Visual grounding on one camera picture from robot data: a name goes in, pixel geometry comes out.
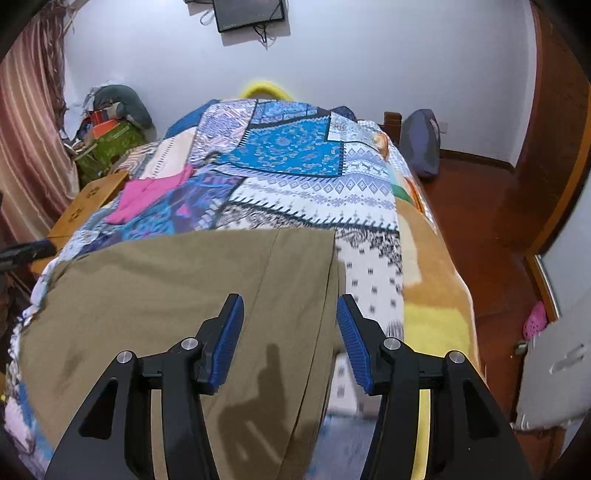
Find orange yellow blanket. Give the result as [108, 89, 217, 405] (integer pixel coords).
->
[396, 197, 482, 480]

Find yellow pillow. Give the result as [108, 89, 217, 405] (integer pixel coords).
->
[239, 81, 294, 101]

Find pile of bags and clothes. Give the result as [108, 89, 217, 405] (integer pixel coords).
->
[61, 83, 155, 186]

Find folded pink garment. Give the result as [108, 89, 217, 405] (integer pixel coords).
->
[105, 165, 193, 225]

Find blue patchwork bedspread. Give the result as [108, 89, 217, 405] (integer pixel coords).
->
[6, 99, 408, 478]

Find brown wooden door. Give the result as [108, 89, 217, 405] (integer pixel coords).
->
[517, 1, 590, 256]

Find dark blue backpack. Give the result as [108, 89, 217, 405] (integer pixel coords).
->
[399, 109, 441, 180]

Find pink croc shoe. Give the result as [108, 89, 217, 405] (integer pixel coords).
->
[523, 301, 548, 341]

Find olive khaki pants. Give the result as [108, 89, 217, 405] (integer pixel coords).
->
[19, 228, 339, 479]

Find wall-mounted black television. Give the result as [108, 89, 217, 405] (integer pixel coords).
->
[212, 0, 284, 33]

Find striped pink curtain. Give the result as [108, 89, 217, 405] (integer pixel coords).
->
[1, 1, 79, 244]

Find white appliance with stickers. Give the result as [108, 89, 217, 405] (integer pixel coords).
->
[514, 299, 590, 431]

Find orange wooden folding table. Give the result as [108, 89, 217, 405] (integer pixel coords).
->
[47, 170, 129, 253]

